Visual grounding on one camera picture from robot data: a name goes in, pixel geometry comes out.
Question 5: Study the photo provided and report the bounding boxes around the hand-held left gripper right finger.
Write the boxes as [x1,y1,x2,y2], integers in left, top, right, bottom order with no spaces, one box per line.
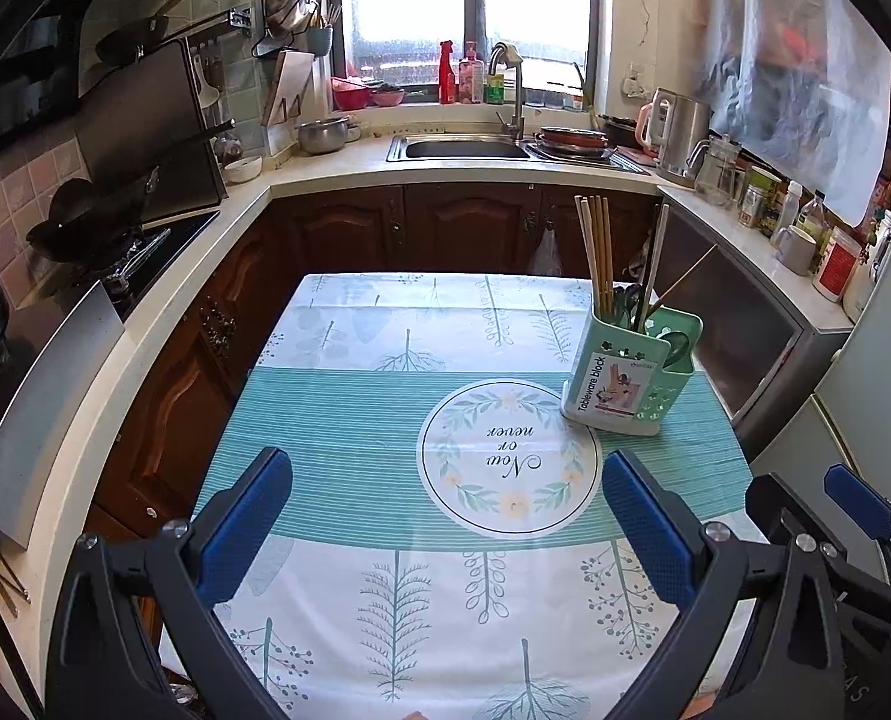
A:
[601,448,850,720]

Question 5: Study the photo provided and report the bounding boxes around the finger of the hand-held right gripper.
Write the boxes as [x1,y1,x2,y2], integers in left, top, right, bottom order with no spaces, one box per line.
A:
[824,463,891,595]
[745,472,891,625]

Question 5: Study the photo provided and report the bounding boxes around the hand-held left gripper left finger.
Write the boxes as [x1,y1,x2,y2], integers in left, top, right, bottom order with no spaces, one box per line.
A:
[42,446,295,720]

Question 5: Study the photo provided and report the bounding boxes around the green plastic utensil holder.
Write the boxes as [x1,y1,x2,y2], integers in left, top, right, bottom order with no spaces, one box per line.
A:
[561,305,705,437]

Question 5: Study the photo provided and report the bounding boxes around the metal spoon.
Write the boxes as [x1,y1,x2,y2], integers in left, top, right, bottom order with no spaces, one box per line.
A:
[611,283,647,332]
[662,330,695,376]

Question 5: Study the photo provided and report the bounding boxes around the pile of chopsticks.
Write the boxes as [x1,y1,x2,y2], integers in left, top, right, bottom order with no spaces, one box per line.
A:
[574,193,718,335]

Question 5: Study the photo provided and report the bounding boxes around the pale green refrigerator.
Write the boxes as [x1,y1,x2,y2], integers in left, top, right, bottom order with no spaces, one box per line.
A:
[741,52,891,541]

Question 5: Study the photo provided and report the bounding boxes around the grey appliance cabinet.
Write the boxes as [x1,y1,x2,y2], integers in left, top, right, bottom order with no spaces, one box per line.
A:
[651,195,855,458]

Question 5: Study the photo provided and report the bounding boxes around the white thermos jug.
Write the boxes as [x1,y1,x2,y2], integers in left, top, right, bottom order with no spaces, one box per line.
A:
[842,210,891,323]

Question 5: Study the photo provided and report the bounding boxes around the red-labelled white jar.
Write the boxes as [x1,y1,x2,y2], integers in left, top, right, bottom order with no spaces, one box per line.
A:
[812,229,864,303]

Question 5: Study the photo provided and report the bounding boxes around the grey mug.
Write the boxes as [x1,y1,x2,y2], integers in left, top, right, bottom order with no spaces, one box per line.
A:
[770,225,819,276]

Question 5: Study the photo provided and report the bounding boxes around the oil bottle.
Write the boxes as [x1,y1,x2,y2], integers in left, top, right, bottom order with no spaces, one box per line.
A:
[797,191,829,245]

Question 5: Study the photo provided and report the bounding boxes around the black gas stove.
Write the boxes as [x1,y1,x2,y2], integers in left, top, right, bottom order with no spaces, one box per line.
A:
[92,208,221,316]

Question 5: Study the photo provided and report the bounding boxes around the white plastic bag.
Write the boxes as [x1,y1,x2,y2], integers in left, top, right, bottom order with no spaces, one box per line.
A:
[527,229,564,278]

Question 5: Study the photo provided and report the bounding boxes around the green tin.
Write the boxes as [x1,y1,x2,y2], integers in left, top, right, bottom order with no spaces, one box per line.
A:
[745,167,782,233]

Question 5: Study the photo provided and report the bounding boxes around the glass pitcher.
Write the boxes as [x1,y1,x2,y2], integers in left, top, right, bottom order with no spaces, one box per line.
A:
[686,133,746,207]

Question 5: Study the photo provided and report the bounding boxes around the black wok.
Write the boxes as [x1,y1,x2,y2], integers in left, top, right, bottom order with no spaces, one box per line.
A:
[25,169,163,263]

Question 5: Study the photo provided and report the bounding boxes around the brown wooden lower cabinets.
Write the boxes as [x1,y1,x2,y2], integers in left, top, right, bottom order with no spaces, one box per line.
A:
[85,181,664,541]

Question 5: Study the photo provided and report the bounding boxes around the white kitchen countertop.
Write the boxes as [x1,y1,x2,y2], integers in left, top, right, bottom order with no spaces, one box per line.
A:
[0,131,855,720]

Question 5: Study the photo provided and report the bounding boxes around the steel electric kettle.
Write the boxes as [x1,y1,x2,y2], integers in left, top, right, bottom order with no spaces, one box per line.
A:
[635,88,711,188]

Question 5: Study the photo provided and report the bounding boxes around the steel bowl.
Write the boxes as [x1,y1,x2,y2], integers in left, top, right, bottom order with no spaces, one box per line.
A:
[295,116,360,155]

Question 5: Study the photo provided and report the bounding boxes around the red pan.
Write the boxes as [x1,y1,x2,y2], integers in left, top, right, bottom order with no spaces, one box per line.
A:
[533,126,617,161]

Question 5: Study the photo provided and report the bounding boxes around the black pot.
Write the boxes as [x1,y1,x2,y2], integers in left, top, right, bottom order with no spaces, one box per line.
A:
[599,114,645,149]

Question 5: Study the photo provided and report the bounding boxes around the black stove splash guard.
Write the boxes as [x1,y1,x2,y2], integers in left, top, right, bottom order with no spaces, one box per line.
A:
[77,37,229,222]

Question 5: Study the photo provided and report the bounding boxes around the steel sink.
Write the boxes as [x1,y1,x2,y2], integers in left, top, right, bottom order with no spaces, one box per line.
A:
[385,133,652,175]

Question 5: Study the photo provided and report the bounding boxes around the clear plastic sheet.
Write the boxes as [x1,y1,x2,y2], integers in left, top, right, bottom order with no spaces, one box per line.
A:
[696,0,891,227]

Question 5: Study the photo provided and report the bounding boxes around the white spatula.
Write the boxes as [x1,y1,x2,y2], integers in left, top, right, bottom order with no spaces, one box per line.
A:
[190,52,221,107]

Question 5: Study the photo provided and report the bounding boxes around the pale cutting board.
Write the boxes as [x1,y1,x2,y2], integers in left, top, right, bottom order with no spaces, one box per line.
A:
[260,51,315,127]

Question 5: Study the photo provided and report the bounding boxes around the pink basin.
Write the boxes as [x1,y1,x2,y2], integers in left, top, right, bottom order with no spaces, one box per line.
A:
[331,77,375,112]

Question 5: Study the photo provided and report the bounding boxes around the steel faucet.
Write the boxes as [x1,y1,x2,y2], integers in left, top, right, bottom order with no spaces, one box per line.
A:
[488,41,527,140]

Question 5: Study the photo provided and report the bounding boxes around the pink soap bottle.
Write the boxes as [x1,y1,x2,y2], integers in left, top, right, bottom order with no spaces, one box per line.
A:
[458,41,485,104]

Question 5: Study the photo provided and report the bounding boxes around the black frying pan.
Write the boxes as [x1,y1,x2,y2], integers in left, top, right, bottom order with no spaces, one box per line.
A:
[94,0,195,65]

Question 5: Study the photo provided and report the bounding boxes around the black range hood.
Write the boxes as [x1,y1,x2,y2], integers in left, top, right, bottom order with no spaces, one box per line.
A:
[0,0,154,173]

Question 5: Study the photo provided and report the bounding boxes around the kitchen window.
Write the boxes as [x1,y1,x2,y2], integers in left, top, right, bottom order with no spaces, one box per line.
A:
[340,0,611,107]

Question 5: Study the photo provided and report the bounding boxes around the steel wall rail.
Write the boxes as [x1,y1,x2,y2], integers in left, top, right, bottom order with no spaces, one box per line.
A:
[182,6,255,42]

